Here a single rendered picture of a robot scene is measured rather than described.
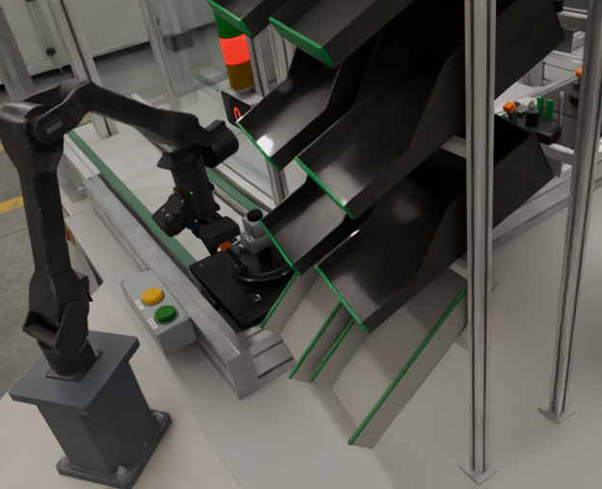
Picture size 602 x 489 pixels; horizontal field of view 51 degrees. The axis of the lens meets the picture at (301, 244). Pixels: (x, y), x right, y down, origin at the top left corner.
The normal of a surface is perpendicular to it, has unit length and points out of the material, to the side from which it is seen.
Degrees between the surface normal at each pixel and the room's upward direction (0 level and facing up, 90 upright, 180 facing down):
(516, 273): 0
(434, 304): 45
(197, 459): 0
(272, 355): 90
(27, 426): 0
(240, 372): 90
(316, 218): 25
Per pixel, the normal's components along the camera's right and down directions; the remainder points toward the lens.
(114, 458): 0.44, 0.46
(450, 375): -0.16, -0.81
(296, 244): -0.53, -0.58
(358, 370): -0.76, -0.33
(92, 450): -0.32, 0.59
